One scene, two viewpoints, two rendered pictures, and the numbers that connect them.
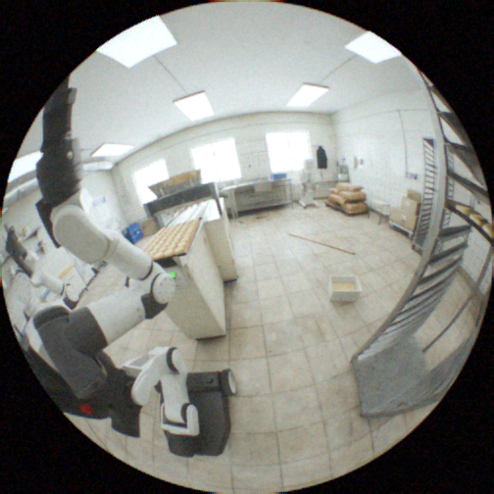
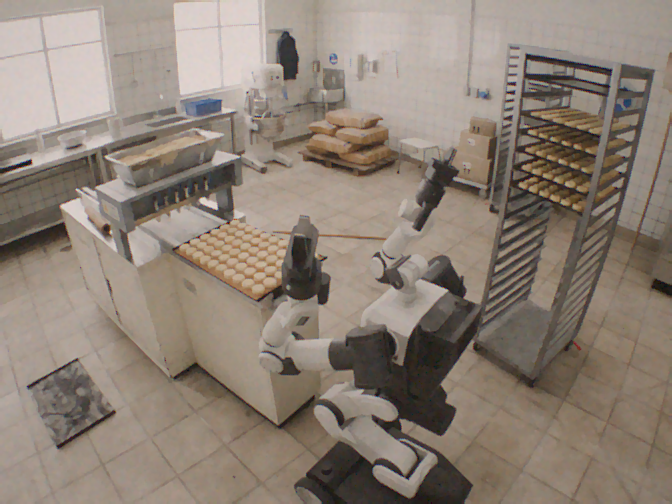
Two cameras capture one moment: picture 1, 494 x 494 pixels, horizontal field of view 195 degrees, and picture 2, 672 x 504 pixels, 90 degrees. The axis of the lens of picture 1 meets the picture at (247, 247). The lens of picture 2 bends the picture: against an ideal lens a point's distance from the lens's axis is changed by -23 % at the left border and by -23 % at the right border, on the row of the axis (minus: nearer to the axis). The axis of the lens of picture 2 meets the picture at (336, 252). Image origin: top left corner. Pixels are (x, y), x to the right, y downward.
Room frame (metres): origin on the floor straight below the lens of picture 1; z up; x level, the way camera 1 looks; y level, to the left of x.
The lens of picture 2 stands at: (-0.50, 1.42, 1.83)
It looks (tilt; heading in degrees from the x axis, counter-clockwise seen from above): 30 degrees down; 312
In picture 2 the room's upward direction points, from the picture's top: straight up
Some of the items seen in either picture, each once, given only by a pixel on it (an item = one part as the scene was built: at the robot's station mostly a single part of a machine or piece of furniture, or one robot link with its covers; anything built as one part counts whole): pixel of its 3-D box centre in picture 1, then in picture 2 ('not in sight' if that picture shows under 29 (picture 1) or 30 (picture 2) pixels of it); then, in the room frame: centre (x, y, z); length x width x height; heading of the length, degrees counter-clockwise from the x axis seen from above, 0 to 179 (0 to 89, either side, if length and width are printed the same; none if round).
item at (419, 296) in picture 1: (441, 282); (527, 232); (0.03, -0.84, 0.78); 0.64 x 0.03 x 0.03; 79
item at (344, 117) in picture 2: (349, 187); (352, 118); (3.09, -2.92, 0.62); 0.72 x 0.42 x 0.17; 3
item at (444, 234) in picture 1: (463, 229); (536, 189); (0.03, -0.84, 1.05); 0.64 x 0.03 x 0.03; 79
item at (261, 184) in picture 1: (231, 196); (99, 163); (4.19, 0.13, 0.61); 3.40 x 0.70 x 1.22; 87
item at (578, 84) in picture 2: not in sight; (589, 86); (-0.16, -0.81, 1.68); 0.60 x 0.40 x 0.02; 79
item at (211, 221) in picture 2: (203, 212); (187, 210); (1.56, 0.40, 0.87); 2.01 x 0.03 x 0.07; 3
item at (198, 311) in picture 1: (194, 280); (245, 327); (0.93, 0.51, 0.45); 0.70 x 0.34 x 0.90; 3
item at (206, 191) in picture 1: (184, 206); (173, 201); (1.44, 0.54, 1.01); 0.72 x 0.33 x 0.34; 93
